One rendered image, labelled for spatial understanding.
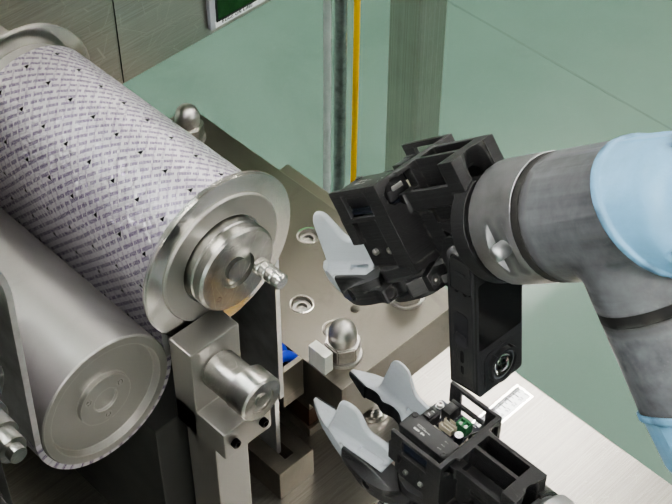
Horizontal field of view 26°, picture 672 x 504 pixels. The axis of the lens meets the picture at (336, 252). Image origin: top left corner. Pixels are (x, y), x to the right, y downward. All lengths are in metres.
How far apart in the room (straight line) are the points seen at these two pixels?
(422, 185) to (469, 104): 2.33
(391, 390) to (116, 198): 0.29
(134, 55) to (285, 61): 1.89
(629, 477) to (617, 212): 0.73
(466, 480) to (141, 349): 0.27
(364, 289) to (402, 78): 1.25
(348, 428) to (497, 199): 0.41
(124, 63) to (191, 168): 0.36
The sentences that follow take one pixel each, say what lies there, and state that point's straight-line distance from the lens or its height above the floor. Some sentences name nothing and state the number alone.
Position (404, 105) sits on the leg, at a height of 0.65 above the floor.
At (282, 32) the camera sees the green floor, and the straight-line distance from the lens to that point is 3.42.
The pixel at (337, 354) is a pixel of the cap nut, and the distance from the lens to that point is 1.32.
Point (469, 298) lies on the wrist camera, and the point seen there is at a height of 1.40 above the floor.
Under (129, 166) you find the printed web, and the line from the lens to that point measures 1.12.
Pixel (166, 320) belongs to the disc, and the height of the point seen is 1.22.
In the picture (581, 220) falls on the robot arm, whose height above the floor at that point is 1.53.
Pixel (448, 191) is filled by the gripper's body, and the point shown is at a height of 1.46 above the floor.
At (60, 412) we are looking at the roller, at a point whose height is 1.19.
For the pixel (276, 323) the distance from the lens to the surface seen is 1.24.
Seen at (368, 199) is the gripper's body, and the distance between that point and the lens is 0.89.
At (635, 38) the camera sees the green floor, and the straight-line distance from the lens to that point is 3.47.
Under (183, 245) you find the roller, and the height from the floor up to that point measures 1.29.
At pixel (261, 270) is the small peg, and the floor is 1.25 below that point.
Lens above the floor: 2.05
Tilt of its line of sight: 46 degrees down
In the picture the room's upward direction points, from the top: straight up
